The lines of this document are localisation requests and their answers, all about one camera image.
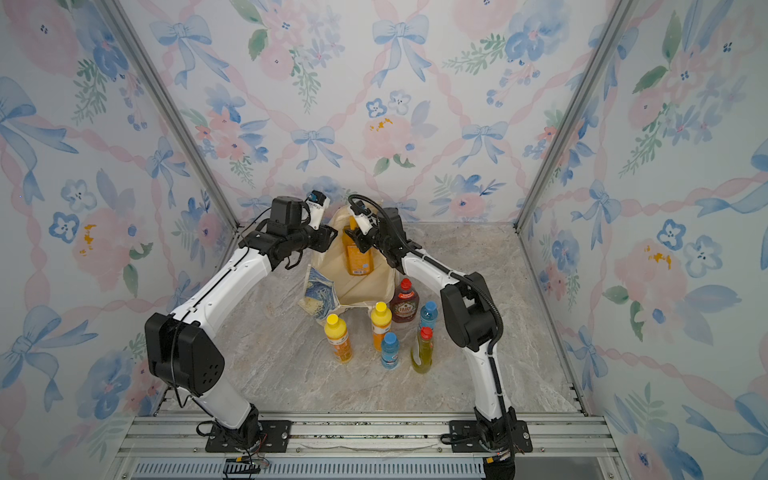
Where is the aluminium corner post right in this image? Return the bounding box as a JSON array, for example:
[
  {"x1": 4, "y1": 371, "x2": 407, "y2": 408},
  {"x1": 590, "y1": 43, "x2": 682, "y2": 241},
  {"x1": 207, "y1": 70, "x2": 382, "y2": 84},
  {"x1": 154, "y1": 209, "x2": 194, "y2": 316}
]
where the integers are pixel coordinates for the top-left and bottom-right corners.
[{"x1": 514, "y1": 0, "x2": 635, "y2": 234}]

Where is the orange bottle yellow cap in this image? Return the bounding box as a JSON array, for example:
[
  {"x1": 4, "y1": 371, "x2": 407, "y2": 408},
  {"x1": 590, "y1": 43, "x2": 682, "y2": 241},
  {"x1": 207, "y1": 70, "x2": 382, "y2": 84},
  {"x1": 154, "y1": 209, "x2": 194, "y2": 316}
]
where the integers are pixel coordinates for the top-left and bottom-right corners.
[
  {"x1": 370, "y1": 302, "x2": 392, "y2": 352},
  {"x1": 324, "y1": 314, "x2": 353, "y2": 363}
]

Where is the cream canvas shopping bag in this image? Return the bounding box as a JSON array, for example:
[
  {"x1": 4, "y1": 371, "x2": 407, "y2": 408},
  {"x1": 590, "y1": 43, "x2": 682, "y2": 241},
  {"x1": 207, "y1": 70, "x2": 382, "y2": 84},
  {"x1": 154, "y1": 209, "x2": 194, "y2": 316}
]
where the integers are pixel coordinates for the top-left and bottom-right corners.
[{"x1": 298, "y1": 207, "x2": 398, "y2": 324}]

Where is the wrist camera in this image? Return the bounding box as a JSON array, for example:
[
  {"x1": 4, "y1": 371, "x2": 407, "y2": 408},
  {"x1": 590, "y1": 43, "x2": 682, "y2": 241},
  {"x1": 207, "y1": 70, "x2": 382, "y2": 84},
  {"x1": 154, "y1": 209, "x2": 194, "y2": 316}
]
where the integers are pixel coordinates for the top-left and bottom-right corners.
[
  {"x1": 349, "y1": 200, "x2": 373, "y2": 235},
  {"x1": 267, "y1": 190, "x2": 330, "y2": 235}
]

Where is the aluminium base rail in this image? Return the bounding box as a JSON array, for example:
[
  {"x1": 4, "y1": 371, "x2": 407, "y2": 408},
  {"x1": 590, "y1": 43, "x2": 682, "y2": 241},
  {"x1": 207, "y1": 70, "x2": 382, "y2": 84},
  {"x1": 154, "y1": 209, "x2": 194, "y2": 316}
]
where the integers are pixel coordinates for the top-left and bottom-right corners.
[{"x1": 107, "y1": 411, "x2": 629, "y2": 479}]

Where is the aluminium corner post left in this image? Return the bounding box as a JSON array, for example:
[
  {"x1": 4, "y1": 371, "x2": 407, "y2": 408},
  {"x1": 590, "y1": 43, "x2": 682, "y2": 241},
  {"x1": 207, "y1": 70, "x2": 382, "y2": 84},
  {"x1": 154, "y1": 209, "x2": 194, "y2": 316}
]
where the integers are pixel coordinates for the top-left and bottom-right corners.
[{"x1": 95, "y1": 0, "x2": 240, "y2": 231}]

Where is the aluminium corner post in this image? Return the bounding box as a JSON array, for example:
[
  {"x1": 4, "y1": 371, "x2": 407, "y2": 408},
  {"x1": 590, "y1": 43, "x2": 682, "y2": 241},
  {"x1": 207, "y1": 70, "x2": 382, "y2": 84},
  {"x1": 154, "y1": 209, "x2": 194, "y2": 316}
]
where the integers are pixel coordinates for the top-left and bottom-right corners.
[
  {"x1": 514, "y1": 0, "x2": 635, "y2": 234},
  {"x1": 95, "y1": 0, "x2": 240, "y2": 231}
]

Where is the orange pump soap bottle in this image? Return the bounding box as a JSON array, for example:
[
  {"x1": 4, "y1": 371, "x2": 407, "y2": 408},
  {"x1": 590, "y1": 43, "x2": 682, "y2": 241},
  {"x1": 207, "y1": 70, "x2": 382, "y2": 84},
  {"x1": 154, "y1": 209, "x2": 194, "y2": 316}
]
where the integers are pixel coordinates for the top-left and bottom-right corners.
[{"x1": 342, "y1": 216, "x2": 374, "y2": 276}]

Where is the small blue bottle front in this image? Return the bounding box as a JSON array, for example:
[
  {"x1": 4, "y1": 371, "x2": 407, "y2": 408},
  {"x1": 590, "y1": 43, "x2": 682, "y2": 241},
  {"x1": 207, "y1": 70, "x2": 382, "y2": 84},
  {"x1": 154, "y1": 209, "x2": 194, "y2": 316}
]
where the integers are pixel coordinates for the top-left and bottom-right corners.
[{"x1": 381, "y1": 332, "x2": 400, "y2": 370}]

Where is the green soap bottle red cap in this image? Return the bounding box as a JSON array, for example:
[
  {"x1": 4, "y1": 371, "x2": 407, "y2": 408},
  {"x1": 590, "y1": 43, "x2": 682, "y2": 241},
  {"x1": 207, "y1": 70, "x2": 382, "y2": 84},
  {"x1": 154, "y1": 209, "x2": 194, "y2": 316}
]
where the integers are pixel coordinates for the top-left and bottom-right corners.
[{"x1": 410, "y1": 327, "x2": 434, "y2": 374}]

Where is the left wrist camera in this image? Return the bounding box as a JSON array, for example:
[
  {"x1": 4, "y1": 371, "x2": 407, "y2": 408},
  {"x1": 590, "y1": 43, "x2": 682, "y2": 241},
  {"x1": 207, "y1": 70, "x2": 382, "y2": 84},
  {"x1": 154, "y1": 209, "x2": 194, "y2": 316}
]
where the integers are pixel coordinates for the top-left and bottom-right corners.
[{"x1": 267, "y1": 190, "x2": 330, "y2": 235}]

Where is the small blue bottle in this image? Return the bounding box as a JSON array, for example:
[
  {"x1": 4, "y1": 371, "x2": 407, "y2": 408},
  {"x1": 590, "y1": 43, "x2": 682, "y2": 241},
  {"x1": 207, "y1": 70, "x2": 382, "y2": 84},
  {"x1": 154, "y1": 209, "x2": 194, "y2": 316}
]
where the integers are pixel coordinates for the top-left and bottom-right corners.
[
  {"x1": 419, "y1": 301, "x2": 438, "y2": 330},
  {"x1": 381, "y1": 332, "x2": 400, "y2": 370}
]

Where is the dark red soap bottle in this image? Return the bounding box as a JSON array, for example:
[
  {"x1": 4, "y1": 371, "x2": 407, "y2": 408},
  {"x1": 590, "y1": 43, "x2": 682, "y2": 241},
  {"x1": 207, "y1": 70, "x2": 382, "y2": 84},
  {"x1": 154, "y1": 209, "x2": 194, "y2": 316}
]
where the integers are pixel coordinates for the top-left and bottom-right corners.
[{"x1": 389, "y1": 277, "x2": 420, "y2": 323}]

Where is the orange bottle yellow cap left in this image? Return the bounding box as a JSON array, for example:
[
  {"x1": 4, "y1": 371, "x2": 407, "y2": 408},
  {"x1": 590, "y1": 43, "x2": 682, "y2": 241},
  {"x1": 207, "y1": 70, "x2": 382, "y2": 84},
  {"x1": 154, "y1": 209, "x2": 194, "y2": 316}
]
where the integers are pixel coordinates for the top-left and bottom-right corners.
[{"x1": 324, "y1": 314, "x2": 353, "y2": 363}]

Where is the orange bottle yellow cap right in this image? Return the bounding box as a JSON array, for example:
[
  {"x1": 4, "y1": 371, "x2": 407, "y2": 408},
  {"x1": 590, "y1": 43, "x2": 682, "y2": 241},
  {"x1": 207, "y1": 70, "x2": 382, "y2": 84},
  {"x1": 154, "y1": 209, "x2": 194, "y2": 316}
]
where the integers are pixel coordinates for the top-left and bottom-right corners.
[{"x1": 370, "y1": 302, "x2": 392, "y2": 352}]

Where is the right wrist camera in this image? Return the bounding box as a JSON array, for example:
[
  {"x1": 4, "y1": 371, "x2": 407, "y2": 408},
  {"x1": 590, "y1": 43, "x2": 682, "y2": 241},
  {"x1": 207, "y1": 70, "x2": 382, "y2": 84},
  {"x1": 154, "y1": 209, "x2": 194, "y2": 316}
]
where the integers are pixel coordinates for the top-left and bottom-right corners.
[{"x1": 349, "y1": 200, "x2": 373, "y2": 235}]

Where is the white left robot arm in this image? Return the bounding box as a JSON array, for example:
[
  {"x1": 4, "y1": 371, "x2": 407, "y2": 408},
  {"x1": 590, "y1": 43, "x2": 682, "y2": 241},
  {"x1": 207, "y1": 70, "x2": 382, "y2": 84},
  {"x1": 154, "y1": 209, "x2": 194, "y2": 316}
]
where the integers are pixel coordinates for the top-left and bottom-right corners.
[{"x1": 145, "y1": 224, "x2": 338, "y2": 437}]

